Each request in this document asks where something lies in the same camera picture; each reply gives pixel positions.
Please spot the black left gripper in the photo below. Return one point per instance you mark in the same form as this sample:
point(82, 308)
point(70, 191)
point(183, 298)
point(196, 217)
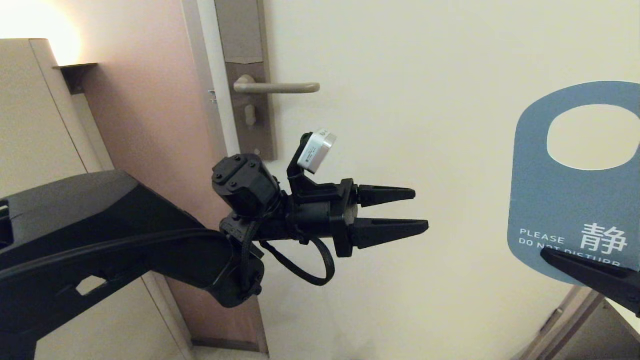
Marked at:
point(312, 217)

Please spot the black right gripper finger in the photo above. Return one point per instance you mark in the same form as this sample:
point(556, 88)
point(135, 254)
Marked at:
point(610, 285)

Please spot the blue do-not-disturb door hanger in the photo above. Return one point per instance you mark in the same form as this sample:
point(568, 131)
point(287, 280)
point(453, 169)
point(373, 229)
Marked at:
point(540, 200)

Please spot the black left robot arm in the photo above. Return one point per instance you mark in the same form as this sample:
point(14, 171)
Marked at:
point(100, 225)

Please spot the white door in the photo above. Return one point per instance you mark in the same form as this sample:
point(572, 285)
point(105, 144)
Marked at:
point(425, 75)

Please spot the dark cabinet side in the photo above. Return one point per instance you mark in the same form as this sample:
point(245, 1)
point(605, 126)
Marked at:
point(600, 345)

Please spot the small metal hinge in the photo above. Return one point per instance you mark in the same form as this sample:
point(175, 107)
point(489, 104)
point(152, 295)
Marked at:
point(552, 320)

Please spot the brown metal lock plate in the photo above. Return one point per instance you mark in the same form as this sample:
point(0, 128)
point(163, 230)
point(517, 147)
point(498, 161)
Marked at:
point(245, 30)

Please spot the white wrist camera with mount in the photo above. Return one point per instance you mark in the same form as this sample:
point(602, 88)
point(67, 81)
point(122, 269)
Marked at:
point(316, 150)

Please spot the dark wall lamp bracket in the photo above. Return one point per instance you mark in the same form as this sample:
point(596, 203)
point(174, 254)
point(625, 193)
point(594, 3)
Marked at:
point(77, 74)

